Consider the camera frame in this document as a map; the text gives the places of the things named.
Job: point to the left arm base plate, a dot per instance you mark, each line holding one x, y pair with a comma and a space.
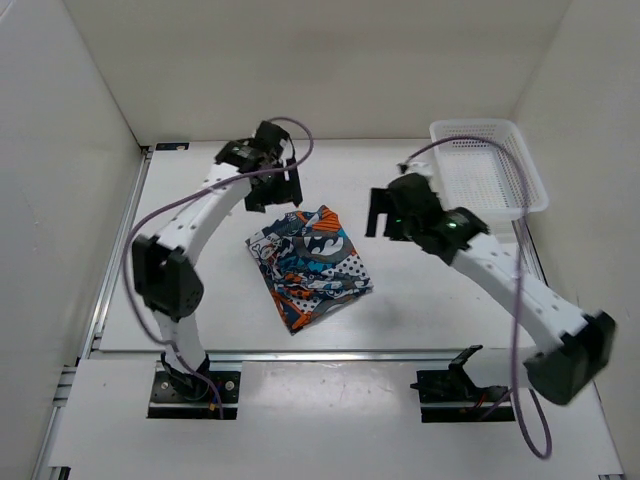
165, 402

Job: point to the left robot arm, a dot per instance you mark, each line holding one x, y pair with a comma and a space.
162, 268

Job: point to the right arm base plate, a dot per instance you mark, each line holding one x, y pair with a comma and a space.
443, 401

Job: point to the white plastic basket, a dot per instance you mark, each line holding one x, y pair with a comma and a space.
475, 171

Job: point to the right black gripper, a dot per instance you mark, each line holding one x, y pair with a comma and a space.
382, 203

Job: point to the aluminium front rail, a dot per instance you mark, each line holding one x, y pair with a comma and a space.
419, 355

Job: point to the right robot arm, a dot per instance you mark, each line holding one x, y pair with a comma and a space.
571, 346

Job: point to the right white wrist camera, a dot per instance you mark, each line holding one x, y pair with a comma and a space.
423, 168

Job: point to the colourful patterned shorts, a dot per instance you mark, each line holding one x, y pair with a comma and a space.
310, 266

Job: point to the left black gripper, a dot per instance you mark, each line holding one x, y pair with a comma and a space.
288, 192

